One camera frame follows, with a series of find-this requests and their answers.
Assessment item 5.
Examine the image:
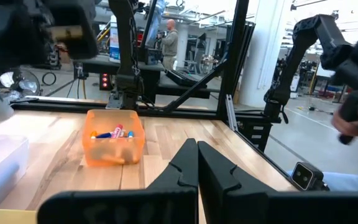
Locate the person's hand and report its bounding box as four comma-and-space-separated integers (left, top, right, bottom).
332, 107, 358, 138

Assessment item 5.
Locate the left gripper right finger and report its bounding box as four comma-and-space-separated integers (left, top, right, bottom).
198, 140, 358, 224

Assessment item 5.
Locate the small table-level camera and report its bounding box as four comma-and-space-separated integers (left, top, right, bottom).
290, 161, 325, 191

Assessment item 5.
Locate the black computer with lights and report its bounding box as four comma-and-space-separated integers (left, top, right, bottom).
99, 72, 112, 91

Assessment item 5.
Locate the silver aluminium bar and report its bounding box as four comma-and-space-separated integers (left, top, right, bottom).
224, 94, 239, 132

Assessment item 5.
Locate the black aluminium table frame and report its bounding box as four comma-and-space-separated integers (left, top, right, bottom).
9, 0, 295, 187

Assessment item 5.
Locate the person's leg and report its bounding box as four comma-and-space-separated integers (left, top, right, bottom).
286, 170, 358, 192

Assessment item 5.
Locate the orange plastic bin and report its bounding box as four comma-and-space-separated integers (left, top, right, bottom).
81, 109, 146, 167

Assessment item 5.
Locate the white wipes canister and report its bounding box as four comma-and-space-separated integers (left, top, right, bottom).
109, 14, 121, 63

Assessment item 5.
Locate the black side table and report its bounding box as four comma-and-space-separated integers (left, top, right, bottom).
79, 54, 222, 100

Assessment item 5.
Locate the person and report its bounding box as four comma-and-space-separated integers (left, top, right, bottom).
160, 19, 179, 71

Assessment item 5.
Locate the clear plastic bin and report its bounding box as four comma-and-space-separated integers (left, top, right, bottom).
0, 134, 30, 211

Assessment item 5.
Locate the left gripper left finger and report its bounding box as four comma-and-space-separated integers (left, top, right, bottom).
37, 138, 198, 224

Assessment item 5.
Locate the small floor fan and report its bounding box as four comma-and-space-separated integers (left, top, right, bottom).
0, 68, 42, 98

